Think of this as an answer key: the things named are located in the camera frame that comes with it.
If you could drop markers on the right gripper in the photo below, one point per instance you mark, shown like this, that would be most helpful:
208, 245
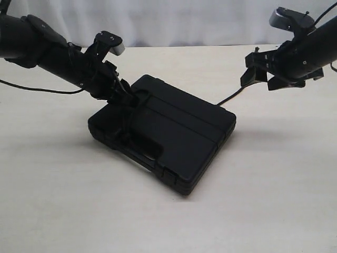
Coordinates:
292, 65

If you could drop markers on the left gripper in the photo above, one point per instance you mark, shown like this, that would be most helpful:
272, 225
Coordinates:
104, 84

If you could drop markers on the black plastic carrying case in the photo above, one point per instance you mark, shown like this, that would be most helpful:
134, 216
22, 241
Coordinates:
172, 133

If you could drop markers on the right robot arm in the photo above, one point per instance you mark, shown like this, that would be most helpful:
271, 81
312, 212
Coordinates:
325, 34

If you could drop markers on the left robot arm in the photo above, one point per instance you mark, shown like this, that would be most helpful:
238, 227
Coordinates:
29, 42

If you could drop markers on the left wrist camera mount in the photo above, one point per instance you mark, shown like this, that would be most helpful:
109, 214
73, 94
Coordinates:
104, 43

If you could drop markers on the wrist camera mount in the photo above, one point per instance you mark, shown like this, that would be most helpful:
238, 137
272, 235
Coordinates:
292, 21
104, 43

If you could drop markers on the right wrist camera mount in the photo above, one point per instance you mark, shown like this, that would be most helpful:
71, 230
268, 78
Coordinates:
292, 21

